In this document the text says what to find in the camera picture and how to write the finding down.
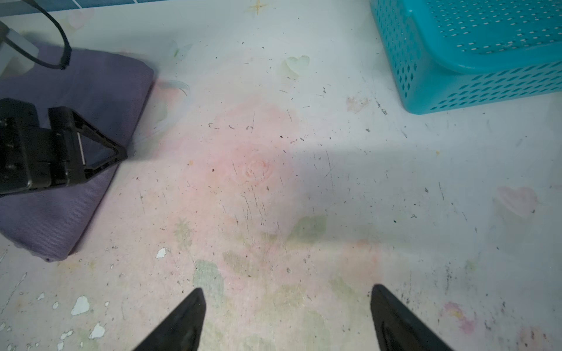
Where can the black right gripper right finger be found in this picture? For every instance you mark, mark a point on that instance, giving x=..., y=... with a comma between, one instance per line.
x=397, y=328

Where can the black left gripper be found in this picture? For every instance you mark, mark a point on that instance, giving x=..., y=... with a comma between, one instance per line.
x=76, y=148

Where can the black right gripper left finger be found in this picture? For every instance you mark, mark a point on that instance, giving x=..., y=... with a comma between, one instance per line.
x=182, y=329

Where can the purple trousers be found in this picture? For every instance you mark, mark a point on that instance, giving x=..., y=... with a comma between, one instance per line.
x=110, y=92

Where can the teal plastic basket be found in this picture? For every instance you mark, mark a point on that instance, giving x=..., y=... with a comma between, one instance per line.
x=446, y=55

